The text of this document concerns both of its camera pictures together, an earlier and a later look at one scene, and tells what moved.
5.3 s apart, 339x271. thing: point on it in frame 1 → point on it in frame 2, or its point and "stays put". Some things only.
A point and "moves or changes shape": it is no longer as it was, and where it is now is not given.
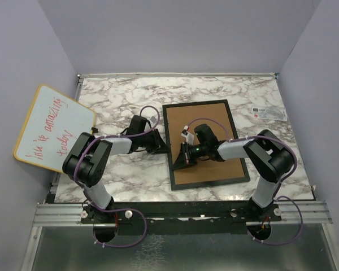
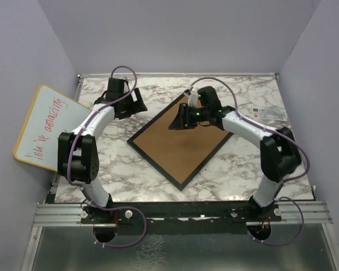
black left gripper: (159, 145) → (138, 106)
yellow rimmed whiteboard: (52, 121) stays put
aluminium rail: (316, 212) stays put
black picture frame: (203, 183) → (163, 171)
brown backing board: (214, 116) moves or changes shape
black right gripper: (184, 158) → (182, 121)
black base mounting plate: (179, 217) stays put
